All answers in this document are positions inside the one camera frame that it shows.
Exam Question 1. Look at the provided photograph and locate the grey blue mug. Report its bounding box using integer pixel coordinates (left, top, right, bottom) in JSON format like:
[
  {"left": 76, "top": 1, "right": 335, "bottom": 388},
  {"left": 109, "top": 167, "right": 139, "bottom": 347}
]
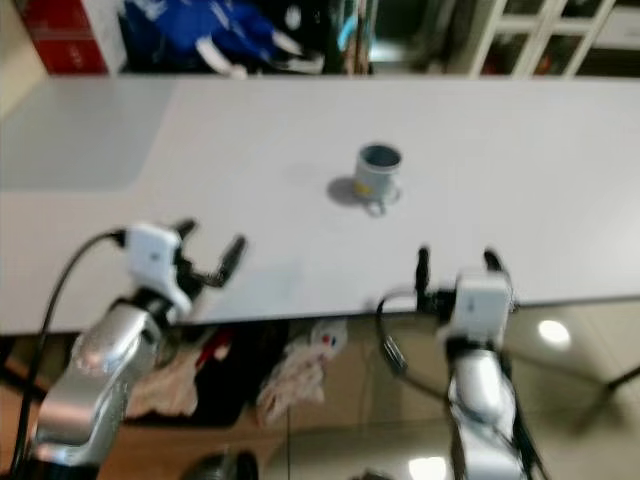
[{"left": 351, "top": 143, "right": 404, "bottom": 216}]

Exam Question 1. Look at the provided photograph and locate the black bag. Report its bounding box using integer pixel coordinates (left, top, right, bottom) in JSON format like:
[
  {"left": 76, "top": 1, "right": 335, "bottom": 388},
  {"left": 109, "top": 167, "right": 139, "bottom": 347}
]
[{"left": 160, "top": 324, "right": 287, "bottom": 429}]

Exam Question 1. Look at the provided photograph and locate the white crumpled plastic bag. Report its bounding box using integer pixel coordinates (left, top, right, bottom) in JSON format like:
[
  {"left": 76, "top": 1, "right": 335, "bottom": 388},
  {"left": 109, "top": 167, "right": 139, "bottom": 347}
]
[{"left": 254, "top": 320, "right": 347, "bottom": 428}]

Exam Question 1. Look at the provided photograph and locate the dark metal stand leg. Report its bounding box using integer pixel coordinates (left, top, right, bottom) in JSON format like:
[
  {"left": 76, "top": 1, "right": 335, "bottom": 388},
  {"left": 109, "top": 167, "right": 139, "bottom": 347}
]
[{"left": 572, "top": 366, "right": 640, "bottom": 435}]

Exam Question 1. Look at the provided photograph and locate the dark round object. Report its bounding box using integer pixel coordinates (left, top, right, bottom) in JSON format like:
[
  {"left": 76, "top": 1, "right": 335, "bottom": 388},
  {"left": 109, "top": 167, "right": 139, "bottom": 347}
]
[{"left": 184, "top": 450, "right": 259, "bottom": 480}]

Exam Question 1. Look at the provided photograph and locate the blue and white clothing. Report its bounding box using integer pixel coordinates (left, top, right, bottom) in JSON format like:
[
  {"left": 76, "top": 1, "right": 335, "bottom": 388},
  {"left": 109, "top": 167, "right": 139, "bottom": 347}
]
[{"left": 118, "top": 0, "right": 327, "bottom": 80}]

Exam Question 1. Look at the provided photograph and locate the white framed glass door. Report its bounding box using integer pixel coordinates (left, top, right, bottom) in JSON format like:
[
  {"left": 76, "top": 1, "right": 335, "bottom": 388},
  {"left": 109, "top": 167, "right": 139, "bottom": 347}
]
[{"left": 364, "top": 0, "right": 640, "bottom": 80}]

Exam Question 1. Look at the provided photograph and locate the red cardboard box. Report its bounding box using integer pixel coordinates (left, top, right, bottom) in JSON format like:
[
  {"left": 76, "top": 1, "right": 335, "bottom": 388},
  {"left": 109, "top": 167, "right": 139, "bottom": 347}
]
[{"left": 15, "top": 0, "right": 113, "bottom": 77}]

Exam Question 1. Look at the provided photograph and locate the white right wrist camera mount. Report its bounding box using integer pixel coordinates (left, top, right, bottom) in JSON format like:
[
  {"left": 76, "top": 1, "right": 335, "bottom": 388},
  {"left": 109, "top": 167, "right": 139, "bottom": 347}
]
[{"left": 453, "top": 269, "right": 514, "bottom": 347}]

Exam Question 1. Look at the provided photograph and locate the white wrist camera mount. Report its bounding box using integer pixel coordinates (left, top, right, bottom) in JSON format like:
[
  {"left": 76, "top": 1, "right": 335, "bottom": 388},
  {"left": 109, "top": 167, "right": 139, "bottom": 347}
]
[
  {"left": 124, "top": 221, "right": 188, "bottom": 303},
  {"left": 453, "top": 269, "right": 514, "bottom": 347}
]

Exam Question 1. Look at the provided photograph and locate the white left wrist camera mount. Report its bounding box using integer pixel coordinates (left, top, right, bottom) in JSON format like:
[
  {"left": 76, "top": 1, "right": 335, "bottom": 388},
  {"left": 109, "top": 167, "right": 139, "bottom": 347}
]
[{"left": 124, "top": 221, "right": 188, "bottom": 303}]

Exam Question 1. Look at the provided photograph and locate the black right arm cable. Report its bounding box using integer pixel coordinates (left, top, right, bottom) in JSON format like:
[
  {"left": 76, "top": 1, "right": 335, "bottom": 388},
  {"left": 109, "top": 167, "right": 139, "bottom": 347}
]
[{"left": 375, "top": 286, "right": 455, "bottom": 403}]

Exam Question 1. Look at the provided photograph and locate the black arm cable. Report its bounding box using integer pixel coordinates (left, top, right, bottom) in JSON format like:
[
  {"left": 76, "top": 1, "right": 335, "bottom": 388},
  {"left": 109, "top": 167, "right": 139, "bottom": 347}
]
[
  {"left": 8, "top": 228, "right": 129, "bottom": 477},
  {"left": 375, "top": 286, "right": 455, "bottom": 403}
]

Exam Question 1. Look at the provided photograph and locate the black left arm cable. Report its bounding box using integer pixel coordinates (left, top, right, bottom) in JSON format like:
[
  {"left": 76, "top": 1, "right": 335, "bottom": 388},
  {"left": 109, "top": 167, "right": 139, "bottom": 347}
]
[{"left": 8, "top": 228, "right": 129, "bottom": 477}]

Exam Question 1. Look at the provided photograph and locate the dark table frame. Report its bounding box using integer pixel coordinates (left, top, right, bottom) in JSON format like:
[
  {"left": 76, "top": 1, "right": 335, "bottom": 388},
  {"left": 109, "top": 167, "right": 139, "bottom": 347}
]
[{"left": 0, "top": 334, "right": 63, "bottom": 401}]

